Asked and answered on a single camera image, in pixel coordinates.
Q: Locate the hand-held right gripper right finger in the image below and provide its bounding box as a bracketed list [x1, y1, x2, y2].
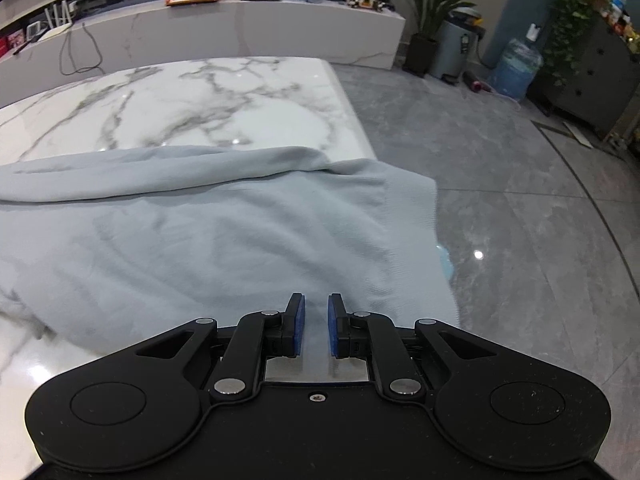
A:
[327, 292, 502, 404]

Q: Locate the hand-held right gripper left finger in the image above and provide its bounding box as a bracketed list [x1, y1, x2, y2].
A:
[134, 292, 307, 404]

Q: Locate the grey knit sweater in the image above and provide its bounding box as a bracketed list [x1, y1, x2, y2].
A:
[0, 145, 460, 361]

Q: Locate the potted long-leaf plant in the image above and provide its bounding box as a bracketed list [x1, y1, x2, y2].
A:
[395, 0, 498, 79]

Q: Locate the grey trash can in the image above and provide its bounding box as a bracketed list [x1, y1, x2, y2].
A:
[430, 7, 484, 81]

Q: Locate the white flat board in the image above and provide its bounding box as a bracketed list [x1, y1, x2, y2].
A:
[562, 120, 594, 149]

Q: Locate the marble television console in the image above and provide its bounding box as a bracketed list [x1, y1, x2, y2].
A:
[0, 0, 406, 107]

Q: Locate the large water bottle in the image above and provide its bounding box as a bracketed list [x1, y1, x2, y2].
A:
[487, 25, 544, 101]

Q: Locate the grey drawer cabinet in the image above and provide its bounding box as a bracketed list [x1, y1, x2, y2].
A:
[531, 14, 637, 137]

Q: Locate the white router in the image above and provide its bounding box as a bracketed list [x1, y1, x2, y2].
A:
[37, 2, 74, 41]

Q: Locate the green vine plant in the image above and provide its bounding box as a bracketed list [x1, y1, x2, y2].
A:
[541, 0, 617, 87]

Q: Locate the row of small colourful bottles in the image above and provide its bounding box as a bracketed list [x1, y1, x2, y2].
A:
[597, 0, 640, 44]

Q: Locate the black cable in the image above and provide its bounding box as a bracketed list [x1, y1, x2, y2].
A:
[59, 22, 104, 76]

